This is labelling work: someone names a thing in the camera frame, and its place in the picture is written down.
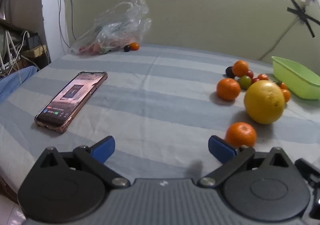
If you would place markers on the orange tomato with stem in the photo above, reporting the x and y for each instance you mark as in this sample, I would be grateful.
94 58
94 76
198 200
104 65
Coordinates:
286 94

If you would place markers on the green tomato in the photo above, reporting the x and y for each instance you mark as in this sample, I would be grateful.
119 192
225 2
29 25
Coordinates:
245 82

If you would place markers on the clear plastic bag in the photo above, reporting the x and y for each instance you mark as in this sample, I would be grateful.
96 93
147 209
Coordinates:
114 29

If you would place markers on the large yellow grapefruit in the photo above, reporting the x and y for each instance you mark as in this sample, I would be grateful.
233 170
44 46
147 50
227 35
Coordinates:
264 102

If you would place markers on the orange tomato by bag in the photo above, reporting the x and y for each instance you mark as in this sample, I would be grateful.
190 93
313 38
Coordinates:
134 46

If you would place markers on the black tape cross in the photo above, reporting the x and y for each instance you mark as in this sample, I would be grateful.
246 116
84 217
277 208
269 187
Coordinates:
301 13

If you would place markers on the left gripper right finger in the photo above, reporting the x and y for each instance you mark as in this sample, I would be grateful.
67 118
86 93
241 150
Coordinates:
232 159

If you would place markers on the orange cherry tomato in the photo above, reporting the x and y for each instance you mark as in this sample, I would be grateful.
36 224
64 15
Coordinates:
263 77

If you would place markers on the green plastic basket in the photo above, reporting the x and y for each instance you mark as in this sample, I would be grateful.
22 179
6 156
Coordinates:
300 80

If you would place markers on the smartphone in pink case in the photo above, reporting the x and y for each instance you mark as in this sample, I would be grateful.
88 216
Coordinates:
58 114

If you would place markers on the orange mandarin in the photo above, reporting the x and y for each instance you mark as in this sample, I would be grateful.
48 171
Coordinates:
228 89
241 133
240 68

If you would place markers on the dark purple tomato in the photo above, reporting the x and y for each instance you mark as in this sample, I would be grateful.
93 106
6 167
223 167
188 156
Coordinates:
229 72

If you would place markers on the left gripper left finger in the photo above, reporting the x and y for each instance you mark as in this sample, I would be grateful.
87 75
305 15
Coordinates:
92 159

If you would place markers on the red cherry tomato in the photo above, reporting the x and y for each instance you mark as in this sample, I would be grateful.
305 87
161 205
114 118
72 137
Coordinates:
250 74

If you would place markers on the dark tomato by bag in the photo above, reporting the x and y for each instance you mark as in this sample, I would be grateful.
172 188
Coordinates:
127 48

